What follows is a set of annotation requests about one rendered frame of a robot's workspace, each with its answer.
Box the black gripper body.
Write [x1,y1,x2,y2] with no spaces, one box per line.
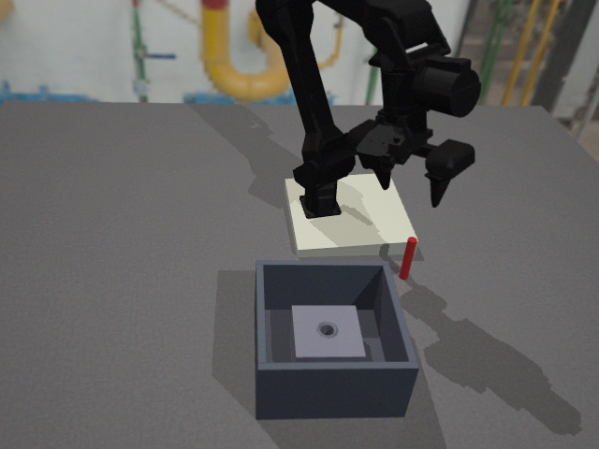
[346,103,475,180]

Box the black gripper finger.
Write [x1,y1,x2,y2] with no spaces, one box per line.
[424,172,452,208]
[373,170,391,190]

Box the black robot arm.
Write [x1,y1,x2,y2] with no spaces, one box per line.
[256,0,481,219]

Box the red peg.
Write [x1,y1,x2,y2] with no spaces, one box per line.
[399,237,416,280]

